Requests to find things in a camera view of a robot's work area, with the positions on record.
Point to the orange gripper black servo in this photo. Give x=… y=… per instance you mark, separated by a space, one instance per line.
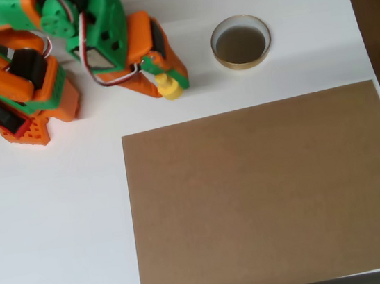
x=173 y=63

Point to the small yellow peg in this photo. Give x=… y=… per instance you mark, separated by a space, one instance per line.
x=170 y=89

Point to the round shallow tin dish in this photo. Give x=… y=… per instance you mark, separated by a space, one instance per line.
x=241 y=46

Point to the brown rectangular board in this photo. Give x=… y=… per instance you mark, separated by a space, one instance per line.
x=270 y=194

